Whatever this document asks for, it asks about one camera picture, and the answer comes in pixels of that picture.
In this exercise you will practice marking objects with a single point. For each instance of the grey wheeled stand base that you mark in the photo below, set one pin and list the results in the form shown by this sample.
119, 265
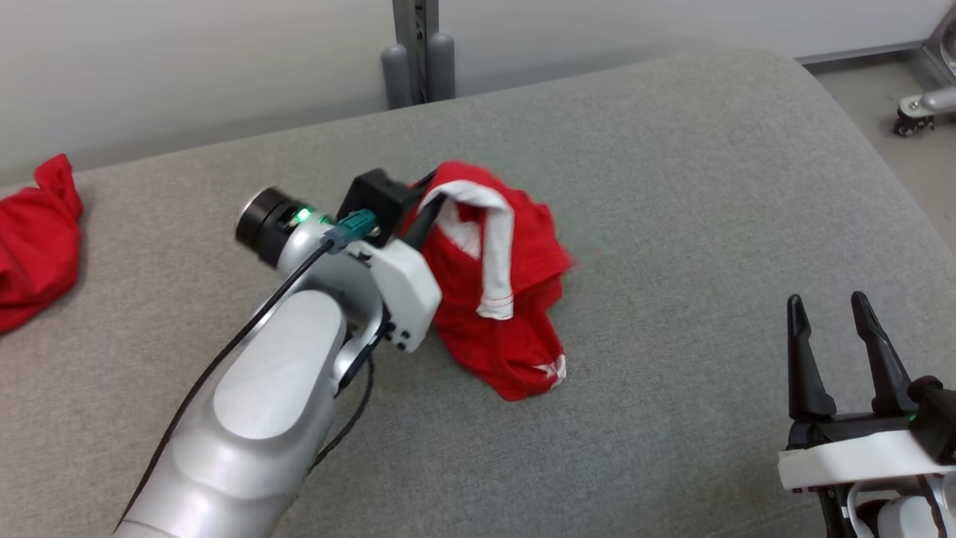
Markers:
933, 101

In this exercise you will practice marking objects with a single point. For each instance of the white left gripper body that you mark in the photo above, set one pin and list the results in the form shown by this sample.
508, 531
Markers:
407, 295

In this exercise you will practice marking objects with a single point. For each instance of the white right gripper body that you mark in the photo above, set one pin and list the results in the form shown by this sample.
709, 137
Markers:
851, 456

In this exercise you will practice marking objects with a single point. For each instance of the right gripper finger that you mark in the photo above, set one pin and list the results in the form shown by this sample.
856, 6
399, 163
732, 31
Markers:
806, 366
885, 373

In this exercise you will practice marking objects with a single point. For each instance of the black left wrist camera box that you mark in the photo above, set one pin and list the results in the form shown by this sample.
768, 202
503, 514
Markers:
373, 198

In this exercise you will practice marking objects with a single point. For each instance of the red shorts with white stripes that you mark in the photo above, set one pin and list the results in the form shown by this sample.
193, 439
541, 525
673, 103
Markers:
523, 246

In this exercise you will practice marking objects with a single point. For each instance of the red T-shirt with white sleeves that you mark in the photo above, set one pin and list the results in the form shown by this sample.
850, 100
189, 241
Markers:
37, 239

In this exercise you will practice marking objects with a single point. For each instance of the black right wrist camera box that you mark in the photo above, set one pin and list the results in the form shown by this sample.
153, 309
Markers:
937, 418

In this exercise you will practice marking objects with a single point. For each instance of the grey cylinder bumper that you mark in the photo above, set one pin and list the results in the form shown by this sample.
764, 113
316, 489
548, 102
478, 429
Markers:
396, 78
442, 67

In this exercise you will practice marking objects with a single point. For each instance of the grey metal post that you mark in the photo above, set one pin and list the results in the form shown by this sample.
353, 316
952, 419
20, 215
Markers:
418, 37

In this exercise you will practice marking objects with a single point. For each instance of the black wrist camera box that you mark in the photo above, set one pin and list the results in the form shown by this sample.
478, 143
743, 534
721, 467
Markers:
373, 198
937, 418

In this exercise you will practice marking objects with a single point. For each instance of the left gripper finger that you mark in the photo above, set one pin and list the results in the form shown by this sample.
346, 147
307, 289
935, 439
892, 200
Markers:
424, 220

